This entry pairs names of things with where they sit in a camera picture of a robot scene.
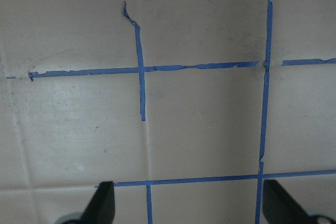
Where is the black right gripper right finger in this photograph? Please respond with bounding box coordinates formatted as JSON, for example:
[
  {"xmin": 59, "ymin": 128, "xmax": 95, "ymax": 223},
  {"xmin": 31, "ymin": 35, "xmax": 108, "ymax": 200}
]
[{"xmin": 262, "ymin": 179, "xmax": 309, "ymax": 224}]

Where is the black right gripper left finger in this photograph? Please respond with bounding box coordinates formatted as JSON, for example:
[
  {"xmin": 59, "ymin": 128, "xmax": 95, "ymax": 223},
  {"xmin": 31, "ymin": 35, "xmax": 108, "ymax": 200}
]
[{"xmin": 80, "ymin": 182, "xmax": 115, "ymax": 224}]

